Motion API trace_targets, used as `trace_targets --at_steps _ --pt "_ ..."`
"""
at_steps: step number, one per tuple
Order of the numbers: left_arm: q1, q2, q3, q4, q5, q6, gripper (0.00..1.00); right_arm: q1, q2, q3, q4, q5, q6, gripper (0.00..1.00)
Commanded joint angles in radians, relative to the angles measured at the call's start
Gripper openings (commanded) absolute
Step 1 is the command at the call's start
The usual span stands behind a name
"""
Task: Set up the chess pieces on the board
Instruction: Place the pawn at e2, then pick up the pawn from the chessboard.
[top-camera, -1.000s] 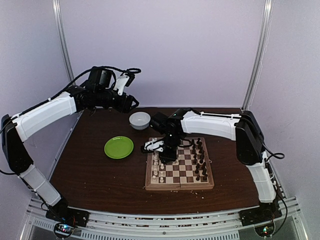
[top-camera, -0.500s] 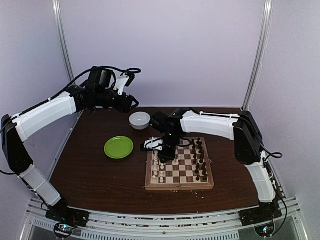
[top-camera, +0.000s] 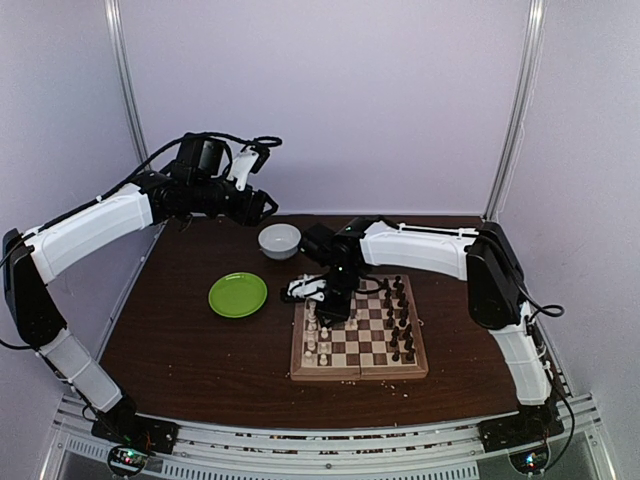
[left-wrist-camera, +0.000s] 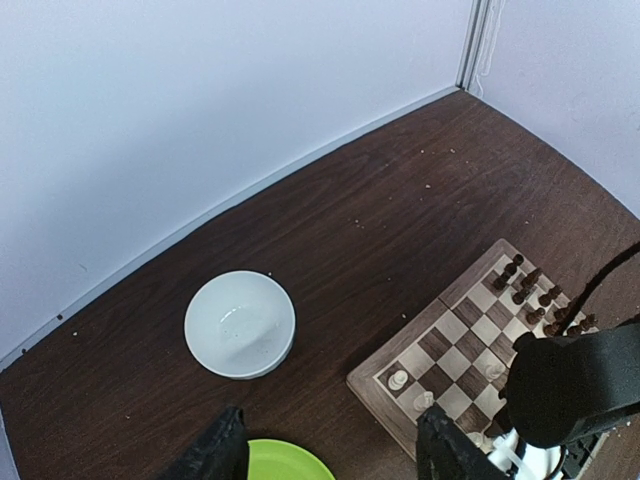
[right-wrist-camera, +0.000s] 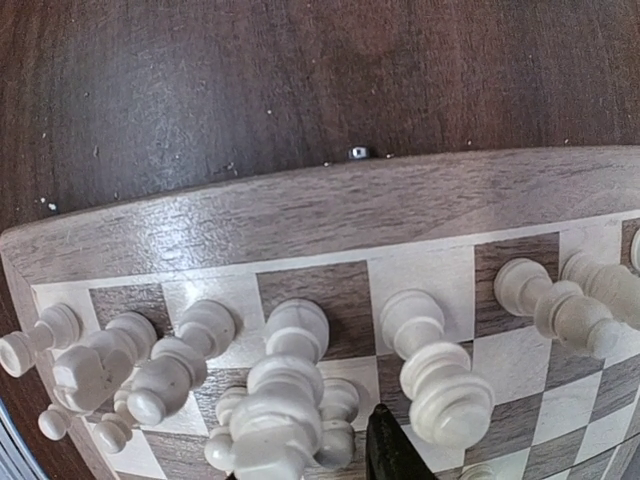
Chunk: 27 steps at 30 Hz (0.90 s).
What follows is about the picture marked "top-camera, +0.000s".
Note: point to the white bishop chess piece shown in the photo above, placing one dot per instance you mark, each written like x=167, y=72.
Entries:
x=311, y=316

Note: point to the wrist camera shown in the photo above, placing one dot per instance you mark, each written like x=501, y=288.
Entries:
x=198, y=159
x=315, y=243

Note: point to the aluminium frame post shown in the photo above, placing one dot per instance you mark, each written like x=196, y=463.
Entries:
x=117, y=38
x=523, y=93

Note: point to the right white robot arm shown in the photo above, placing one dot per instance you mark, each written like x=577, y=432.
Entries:
x=498, y=300

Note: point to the right aluminium frame post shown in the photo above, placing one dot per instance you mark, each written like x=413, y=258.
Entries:
x=523, y=93

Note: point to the aluminium front rail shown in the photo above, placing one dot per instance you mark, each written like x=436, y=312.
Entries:
x=446, y=450

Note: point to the white ceramic bowl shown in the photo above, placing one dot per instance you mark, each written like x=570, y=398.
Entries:
x=279, y=241

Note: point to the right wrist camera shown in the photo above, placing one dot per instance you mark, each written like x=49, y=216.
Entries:
x=315, y=243

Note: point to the wooden chess board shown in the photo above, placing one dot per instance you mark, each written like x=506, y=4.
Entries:
x=381, y=339

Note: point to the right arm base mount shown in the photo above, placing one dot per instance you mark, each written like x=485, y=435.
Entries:
x=516, y=431

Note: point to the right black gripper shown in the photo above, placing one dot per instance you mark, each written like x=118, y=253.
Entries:
x=340, y=312

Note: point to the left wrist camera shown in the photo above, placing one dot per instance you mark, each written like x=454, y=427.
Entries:
x=198, y=159

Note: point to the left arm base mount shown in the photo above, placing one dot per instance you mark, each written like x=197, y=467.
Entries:
x=148, y=435

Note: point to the left aluminium frame post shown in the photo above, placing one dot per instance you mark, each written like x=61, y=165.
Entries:
x=117, y=38

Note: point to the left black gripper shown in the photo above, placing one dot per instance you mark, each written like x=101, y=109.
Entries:
x=249, y=212

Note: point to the green plastic plate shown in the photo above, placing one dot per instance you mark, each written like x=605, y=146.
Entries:
x=237, y=295

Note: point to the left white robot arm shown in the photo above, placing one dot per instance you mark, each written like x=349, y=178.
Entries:
x=38, y=258

